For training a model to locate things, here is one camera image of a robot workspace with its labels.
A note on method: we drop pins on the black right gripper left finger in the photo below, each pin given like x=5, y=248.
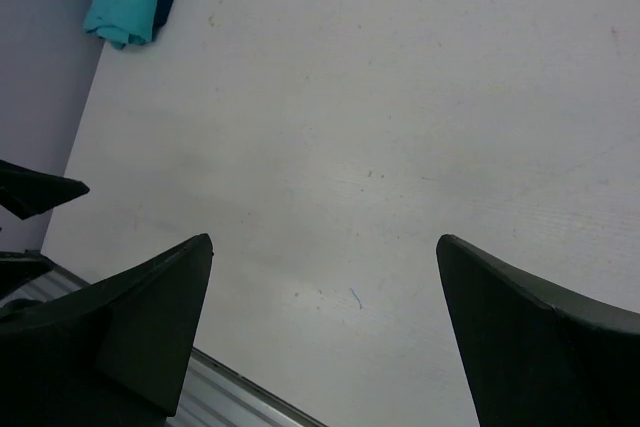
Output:
x=113, y=353

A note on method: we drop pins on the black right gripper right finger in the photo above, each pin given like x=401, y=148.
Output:
x=535, y=353

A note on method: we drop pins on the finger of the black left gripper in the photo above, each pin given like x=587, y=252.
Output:
x=18, y=269
x=27, y=193

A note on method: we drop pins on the aluminium mounting rail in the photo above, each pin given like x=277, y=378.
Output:
x=212, y=394

